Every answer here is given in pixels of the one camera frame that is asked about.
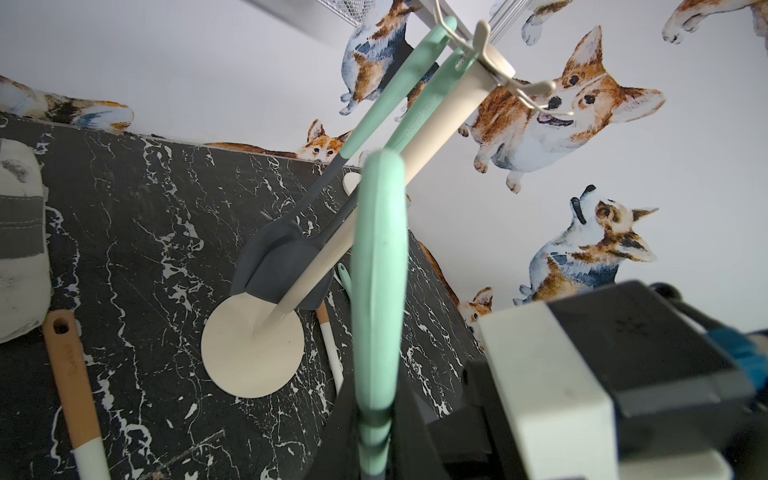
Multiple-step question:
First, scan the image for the grey spatula mint handle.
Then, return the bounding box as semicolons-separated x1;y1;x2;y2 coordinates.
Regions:
243;49;482;310
336;263;352;300

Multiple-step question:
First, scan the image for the cream slotted turner wooden handle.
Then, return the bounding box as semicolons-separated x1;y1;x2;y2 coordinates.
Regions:
316;302;344;393

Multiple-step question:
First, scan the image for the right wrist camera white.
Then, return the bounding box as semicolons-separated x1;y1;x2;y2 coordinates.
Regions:
478;281;767;479

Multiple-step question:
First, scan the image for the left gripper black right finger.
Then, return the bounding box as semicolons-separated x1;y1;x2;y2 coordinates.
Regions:
389;383;449;480

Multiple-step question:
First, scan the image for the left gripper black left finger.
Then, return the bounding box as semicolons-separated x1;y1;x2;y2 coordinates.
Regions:
304;383;360;480

